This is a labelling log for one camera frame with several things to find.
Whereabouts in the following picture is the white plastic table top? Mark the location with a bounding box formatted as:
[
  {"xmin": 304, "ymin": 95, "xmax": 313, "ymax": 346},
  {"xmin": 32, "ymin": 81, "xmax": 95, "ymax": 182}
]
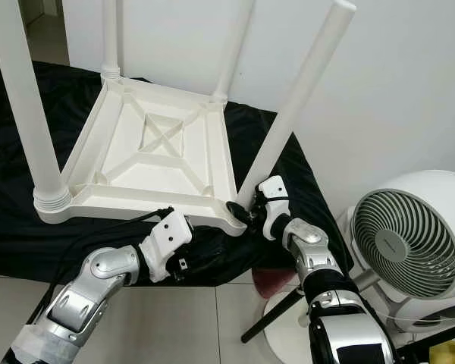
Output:
[{"xmin": 34, "ymin": 68, "xmax": 247, "ymax": 236}]

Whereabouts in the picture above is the white plastic table leg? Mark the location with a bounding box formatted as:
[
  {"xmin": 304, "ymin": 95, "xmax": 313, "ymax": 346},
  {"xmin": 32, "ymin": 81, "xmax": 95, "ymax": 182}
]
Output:
[
  {"xmin": 237, "ymin": 0, "xmax": 357, "ymax": 202},
  {"xmin": 212, "ymin": 0, "xmax": 257, "ymax": 103},
  {"xmin": 0, "ymin": 0, "xmax": 71, "ymax": 213},
  {"xmin": 101, "ymin": 0, "xmax": 122, "ymax": 80}
]

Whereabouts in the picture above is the black tablecloth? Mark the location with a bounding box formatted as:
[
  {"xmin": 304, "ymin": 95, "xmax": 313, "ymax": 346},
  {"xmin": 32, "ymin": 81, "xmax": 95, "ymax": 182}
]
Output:
[{"xmin": 0, "ymin": 49, "xmax": 353, "ymax": 287}]

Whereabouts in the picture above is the black metal stand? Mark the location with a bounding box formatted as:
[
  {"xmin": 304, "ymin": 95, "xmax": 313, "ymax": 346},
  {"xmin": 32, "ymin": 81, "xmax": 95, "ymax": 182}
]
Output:
[{"xmin": 394, "ymin": 322, "xmax": 455, "ymax": 364}]

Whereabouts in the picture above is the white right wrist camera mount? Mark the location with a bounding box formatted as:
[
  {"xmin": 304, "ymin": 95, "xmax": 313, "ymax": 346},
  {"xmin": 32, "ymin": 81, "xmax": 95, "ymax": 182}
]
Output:
[{"xmin": 258, "ymin": 176, "xmax": 289, "ymax": 240}]

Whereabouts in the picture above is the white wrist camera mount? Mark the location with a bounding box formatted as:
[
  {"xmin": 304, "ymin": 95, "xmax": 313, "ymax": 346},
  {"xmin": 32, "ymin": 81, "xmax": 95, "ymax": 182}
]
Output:
[
  {"xmin": 258, "ymin": 176, "xmax": 289, "ymax": 240},
  {"xmin": 140, "ymin": 210, "xmax": 194, "ymax": 281}
]

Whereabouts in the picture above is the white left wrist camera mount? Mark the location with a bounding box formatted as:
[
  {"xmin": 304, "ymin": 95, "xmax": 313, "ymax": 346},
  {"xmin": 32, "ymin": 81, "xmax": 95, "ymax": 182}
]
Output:
[{"xmin": 140, "ymin": 210, "xmax": 194, "ymax": 281}]

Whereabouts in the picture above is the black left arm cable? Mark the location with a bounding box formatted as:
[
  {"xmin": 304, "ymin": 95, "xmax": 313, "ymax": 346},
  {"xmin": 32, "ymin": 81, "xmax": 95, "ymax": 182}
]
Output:
[{"xmin": 42, "ymin": 206, "xmax": 175, "ymax": 319}]

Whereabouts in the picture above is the white pedestal fan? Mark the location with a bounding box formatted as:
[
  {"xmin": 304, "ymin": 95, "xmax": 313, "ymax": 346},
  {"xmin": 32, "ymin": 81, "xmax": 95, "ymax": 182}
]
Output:
[{"xmin": 262, "ymin": 171, "xmax": 455, "ymax": 357}]

